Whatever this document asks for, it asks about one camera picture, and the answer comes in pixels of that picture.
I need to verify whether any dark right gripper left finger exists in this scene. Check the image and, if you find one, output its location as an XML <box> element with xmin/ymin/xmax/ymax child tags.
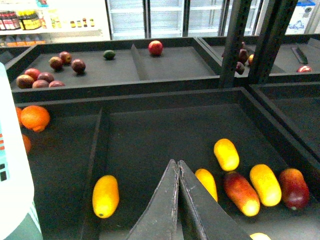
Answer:
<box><xmin>127</xmin><ymin>159</ymin><xmax>179</xmax><ymax>240</ymax></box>

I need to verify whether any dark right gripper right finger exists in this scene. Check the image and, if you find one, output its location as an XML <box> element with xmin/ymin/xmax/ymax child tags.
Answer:
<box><xmin>177</xmin><ymin>160</ymin><xmax>251</xmax><ymax>240</ymax></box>

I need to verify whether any light teal plastic basket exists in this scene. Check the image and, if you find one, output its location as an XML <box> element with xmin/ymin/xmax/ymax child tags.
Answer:
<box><xmin>0</xmin><ymin>64</ymin><xmax>43</xmax><ymax>240</ymax></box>

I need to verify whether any yellow mango behind finger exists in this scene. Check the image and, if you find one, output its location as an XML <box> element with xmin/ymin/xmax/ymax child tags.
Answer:
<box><xmin>195</xmin><ymin>168</ymin><xmax>218</xmax><ymax>202</ymax></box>

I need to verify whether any red yellow mango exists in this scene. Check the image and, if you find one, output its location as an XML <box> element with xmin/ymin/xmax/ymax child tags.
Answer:
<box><xmin>223</xmin><ymin>171</ymin><xmax>261</xmax><ymax>217</ymax></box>

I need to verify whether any yellow mango left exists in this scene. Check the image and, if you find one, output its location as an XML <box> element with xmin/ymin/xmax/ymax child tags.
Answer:
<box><xmin>92</xmin><ymin>175</ymin><xmax>120</xmax><ymax>219</ymax></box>

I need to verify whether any yellow mango upper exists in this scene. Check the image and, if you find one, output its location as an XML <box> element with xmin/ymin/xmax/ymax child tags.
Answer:
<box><xmin>213</xmin><ymin>138</ymin><xmax>240</xmax><ymax>172</ymax></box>

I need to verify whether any yellow mango right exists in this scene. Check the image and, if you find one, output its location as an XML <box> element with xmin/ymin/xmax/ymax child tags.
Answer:
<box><xmin>249</xmin><ymin>164</ymin><xmax>282</xmax><ymax>207</ymax></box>

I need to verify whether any dark red mango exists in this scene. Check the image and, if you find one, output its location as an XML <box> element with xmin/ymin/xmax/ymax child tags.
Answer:
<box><xmin>279</xmin><ymin>168</ymin><xmax>310</xmax><ymax>211</ymax></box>

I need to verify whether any small green avocado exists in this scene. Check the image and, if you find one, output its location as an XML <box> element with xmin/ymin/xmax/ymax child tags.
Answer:
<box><xmin>103</xmin><ymin>50</ymin><xmax>116</xmax><ymax>60</ymax></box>

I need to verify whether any black tray divider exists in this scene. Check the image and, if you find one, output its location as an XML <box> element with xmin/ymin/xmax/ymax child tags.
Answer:
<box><xmin>79</xmin><ymin>108</ymin><xmax>103</xmax><ymax>240</ymax></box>

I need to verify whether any black front produce tray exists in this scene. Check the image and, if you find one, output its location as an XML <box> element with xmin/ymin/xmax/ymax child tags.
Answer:
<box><xmin>17</xmin><ymin>88</ymin><xmax>320</xmax><ymax>240</ymax></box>

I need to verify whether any black produce tray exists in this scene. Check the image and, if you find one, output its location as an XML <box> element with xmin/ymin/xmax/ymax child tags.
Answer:
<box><xmin>17</xmin><ymin>88</ymin><xmax>320</xmax><ymax>240</ymax></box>
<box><xmin>5</xmin><ymin>37</ymin><xmax>221</xmax><ymax>103</ymax></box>

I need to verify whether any orange citrus fruit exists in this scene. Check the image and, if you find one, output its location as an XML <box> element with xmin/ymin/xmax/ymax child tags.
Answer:
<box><xmin>20</xmin><ymin>105</ymin><xmax>51</xmax><ymax>133</ymax></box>

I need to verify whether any red apple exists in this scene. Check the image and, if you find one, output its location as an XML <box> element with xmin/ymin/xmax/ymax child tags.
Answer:
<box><xmin>148</xmin><ymin>40</ymin><xmax>163</xmax><ymax>56</ymax></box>

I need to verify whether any black rear produce tray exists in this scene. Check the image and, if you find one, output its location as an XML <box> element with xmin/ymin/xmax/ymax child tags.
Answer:
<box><xmin>5</xmin><ymin>37</ymin><xmax>221</xmax><ymax>103</ymax></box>

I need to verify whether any glass door refrigerator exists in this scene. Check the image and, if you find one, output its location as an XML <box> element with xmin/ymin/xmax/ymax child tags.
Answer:
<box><xmin>104</xmin><ymin>0</ymin><xmax>266</xmax><ymax>41</ymax></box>

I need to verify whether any white freezer with blue drawing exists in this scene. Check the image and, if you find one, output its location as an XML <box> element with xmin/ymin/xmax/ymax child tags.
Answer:
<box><xmin>285</xmin><ymin>0</ymin><xmax>316</xmax><ymax>35</ymax></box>

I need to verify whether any white grocery shelf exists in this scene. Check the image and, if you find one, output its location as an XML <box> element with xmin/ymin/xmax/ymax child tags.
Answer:
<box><xmin>0</xmin><ymin>0</ymin><xmax>110</xmax><ymax>48</ymax></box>

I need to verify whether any black metal post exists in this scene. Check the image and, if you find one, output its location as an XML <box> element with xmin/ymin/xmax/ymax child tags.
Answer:
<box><xmin>218</xmin><ymin>0</ymin><xmax>298</xmax><ymax>88</ymax></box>

